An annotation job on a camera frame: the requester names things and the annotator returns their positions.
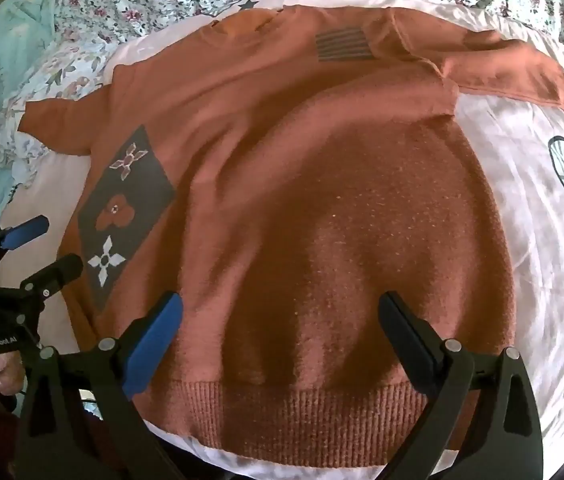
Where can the pink printed bedsheet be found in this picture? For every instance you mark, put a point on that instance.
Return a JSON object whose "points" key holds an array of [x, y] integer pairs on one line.
{"points": [[522, 170]]}

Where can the orange knit sweater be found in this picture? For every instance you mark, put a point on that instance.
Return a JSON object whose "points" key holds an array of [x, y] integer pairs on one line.
{"points": [[287, 185]]}

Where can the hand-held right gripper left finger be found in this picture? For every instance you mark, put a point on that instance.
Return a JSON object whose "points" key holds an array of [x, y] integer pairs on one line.
{"points": [[152, 340]]}

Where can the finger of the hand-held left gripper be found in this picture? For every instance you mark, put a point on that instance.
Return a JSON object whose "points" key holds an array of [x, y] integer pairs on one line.
{"points": [[24, 232], [57, 270]]}

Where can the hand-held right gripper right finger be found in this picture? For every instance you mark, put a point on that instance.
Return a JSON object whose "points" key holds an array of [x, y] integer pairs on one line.
{"points": [[412, 335]]}

